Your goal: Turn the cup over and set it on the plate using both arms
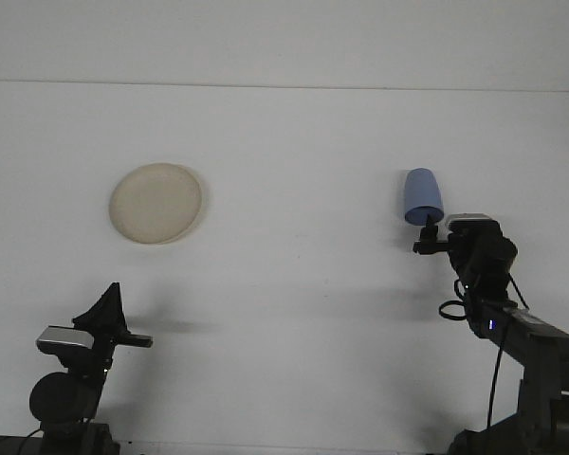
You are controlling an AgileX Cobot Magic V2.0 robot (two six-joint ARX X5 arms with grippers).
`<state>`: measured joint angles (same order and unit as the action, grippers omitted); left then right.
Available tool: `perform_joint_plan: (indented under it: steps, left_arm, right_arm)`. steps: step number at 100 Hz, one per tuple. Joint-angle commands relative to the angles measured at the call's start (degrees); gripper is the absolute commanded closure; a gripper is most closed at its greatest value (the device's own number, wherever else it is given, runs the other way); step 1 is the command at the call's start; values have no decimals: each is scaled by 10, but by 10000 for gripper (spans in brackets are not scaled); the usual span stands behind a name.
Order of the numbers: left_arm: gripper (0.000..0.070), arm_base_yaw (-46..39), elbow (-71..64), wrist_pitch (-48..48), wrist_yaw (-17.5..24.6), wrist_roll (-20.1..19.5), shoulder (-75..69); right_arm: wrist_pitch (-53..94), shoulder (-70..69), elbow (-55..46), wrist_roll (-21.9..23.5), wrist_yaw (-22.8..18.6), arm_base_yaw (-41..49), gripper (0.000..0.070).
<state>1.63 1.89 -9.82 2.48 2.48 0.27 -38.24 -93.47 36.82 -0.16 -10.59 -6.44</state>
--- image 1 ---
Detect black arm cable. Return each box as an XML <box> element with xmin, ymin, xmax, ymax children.
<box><xmin>438</xmin><ymin>269</ymin><xmax>530</xmax><ymax>430</ymax></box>
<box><xmin>20</xmin><ymin>428</ymin><xmax>45</xmax><ymax>450</ymax></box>

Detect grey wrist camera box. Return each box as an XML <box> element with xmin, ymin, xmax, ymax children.
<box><xmin>444</xmin><ymin>212</ymin><xmax>499</xmax><ymax>236</ymax></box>
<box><xmin>35</xmin><ymin>325</ymin><xmax>96</xmax><ymax>355</ymax></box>

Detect pale round plate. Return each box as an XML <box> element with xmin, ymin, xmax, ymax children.
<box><xmin>108</xmin><ymin>162</ymin><xmax>211</xmax><ymax>246</ymax></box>

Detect pale blue cup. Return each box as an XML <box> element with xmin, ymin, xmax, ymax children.
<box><xmin>397</xmin><ymin>167</ymin><xmax>446</xmax><ymax>227</ymax></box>

